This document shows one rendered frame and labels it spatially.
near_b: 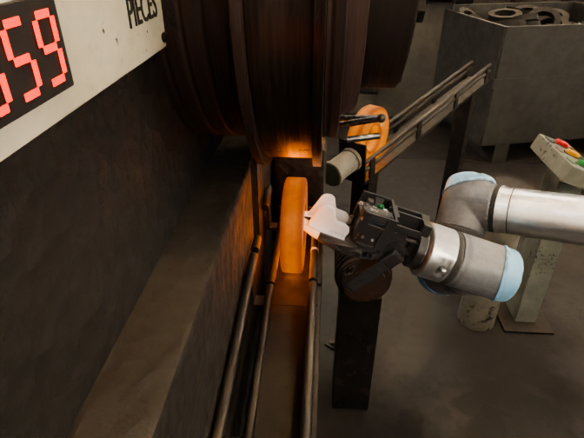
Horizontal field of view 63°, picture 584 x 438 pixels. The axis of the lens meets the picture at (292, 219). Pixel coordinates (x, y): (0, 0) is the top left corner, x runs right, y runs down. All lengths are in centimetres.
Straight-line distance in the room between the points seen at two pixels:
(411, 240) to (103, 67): 57
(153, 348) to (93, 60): 21
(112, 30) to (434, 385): 137
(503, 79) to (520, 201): 190
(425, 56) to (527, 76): 73
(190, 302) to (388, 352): 122
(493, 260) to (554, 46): 219
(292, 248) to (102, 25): 46
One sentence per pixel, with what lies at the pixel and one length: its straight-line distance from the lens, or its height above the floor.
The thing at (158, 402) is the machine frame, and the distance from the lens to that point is 35.
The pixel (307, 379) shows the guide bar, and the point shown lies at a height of 70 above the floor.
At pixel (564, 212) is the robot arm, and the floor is 74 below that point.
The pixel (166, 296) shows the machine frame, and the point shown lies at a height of 87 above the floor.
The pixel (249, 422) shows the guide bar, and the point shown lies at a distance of 57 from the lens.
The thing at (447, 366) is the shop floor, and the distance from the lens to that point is 160.
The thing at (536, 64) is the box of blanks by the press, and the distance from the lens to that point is 288.
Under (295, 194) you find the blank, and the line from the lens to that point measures 71.
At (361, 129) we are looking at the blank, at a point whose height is 75.
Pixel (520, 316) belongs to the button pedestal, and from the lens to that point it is 180.
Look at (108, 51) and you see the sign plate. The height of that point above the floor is 108.
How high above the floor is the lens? 114
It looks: 31 degrees down
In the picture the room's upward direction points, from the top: straight up
